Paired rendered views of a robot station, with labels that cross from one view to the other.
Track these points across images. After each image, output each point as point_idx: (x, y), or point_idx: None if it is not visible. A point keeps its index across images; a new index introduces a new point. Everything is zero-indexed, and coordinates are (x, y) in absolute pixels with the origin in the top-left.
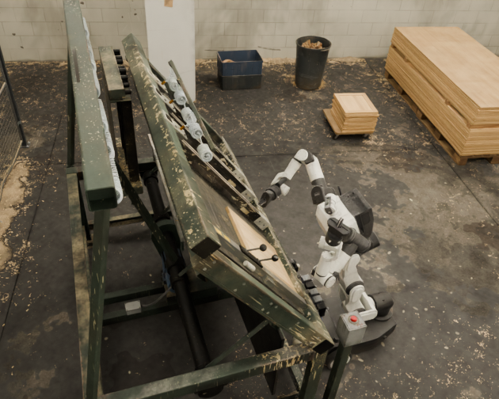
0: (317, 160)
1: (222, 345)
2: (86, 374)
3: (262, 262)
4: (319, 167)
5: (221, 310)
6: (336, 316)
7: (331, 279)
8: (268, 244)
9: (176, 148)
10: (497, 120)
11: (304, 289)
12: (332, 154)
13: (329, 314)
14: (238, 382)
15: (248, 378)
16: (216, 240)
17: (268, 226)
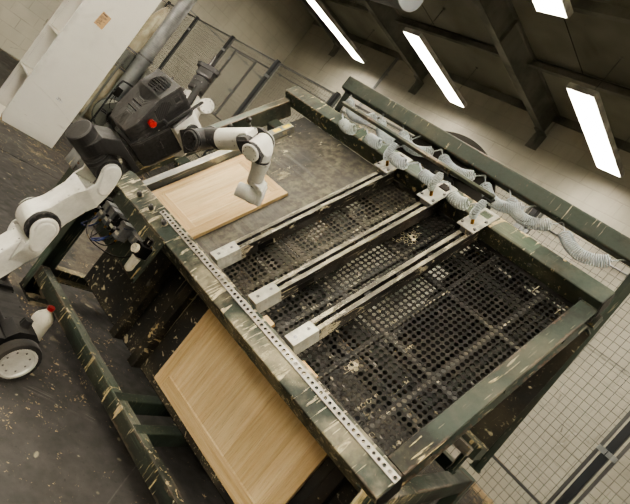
0: (243, 127)
1: (130, 377)
2: (264, 265)
3: (222, 169)
4: (233, 127)
5: (144, 419)
6: None
7: None
8: (206, 225)
9: (363, 129)
10: None
11: (138, 202)
12: None
13: None
14: (102, 338)
15: (92, 337)
16: (290, 88)
17: (209, 257)
